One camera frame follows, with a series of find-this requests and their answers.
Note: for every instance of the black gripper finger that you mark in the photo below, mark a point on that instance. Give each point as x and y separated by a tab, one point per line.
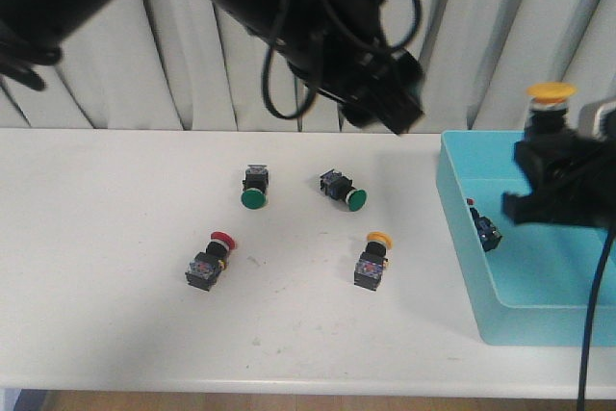
522	208
532	158

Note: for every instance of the yellow push button near box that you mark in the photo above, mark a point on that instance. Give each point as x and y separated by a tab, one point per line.
373	261

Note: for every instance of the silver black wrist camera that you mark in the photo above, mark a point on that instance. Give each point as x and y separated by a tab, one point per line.
597	120

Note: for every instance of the green push button switch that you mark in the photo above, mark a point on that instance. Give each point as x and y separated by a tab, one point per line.
335	185

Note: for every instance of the white pleated curtain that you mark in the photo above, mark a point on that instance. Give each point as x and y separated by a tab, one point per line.
558	40

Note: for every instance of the light blue plastic box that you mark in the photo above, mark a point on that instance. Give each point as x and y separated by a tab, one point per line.
533	289

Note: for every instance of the yellow mushroom push button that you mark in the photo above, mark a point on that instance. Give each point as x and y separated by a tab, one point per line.
548	109

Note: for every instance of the green push button left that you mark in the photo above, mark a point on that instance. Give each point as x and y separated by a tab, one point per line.
255	186

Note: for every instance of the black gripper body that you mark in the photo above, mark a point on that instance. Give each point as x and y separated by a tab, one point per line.
339	50
581	186

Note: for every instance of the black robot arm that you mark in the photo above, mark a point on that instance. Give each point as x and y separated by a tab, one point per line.
188	65

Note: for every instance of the red mushroom push button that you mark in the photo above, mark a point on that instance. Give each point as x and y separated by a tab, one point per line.
207	266

